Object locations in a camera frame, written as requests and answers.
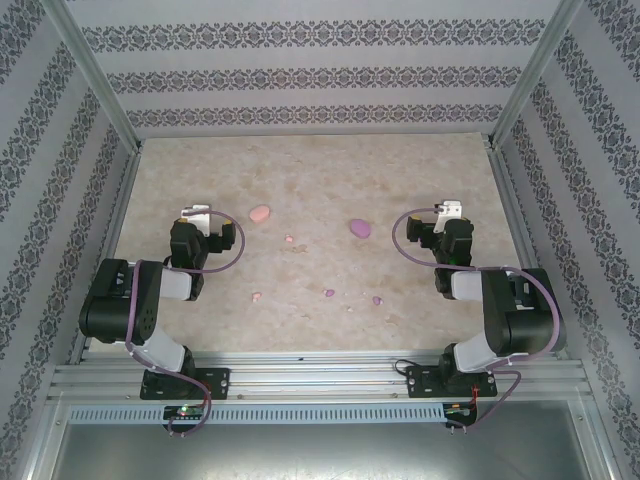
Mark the pink earbud charging case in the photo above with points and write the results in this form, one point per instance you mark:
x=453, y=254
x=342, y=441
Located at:
x=260, y=214

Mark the purple earbud charging case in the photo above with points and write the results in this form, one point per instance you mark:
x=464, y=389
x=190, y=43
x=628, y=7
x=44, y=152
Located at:
x=360, y=228

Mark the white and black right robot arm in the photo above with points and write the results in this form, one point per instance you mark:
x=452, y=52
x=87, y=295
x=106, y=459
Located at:
x=525, y=330

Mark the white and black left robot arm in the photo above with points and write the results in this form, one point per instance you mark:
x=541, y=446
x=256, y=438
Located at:
x=150, y=310

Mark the small circuit board green light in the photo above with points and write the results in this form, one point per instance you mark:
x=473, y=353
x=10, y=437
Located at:
x=182, y=412

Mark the grey metal sheet panel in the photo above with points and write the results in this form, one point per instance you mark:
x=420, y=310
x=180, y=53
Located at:
x=320, y=455

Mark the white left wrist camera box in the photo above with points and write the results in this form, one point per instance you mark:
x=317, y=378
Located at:
x=199, y=217

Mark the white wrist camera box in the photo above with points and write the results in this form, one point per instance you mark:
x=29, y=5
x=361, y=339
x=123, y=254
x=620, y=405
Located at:
x=448, y=214
x=199, y=217

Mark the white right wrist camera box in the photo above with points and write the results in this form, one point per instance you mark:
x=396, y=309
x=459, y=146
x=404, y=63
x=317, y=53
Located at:
x=448, y=214

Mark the aluminium table side rail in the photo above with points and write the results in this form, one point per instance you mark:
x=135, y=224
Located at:
x=112, y=235
x=520, y=235

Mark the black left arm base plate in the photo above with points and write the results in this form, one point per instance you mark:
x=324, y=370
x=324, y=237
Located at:
x=217, y=381

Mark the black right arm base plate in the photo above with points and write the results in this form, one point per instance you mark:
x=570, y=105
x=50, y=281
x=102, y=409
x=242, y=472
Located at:
x=420, y=382

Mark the aluminium frame post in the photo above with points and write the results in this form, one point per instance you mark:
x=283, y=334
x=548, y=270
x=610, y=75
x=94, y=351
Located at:
x=535, y=70
x=95, y=70

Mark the aluminium mounting rail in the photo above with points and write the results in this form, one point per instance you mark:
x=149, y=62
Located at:
x=320, y=375

